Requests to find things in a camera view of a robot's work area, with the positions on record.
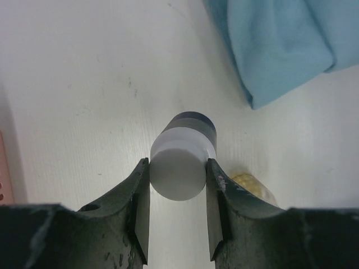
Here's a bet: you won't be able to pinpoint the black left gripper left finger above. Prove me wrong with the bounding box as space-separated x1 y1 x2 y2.
1 158 150 268

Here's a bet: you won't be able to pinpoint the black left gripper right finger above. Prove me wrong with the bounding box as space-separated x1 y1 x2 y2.
206 159 358 268

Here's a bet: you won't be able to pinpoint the white cap dark pill bottle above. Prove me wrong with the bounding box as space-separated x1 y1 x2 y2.
149 112 217 201

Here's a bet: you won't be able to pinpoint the clear bottle yellow pills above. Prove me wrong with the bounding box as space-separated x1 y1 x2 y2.
230 173 278 206

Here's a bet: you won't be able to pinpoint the pink plastic basket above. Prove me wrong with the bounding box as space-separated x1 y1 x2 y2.
0 133 15 206

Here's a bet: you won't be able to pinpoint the light blue folded cloth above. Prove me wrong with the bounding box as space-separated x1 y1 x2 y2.
205 0 358 109

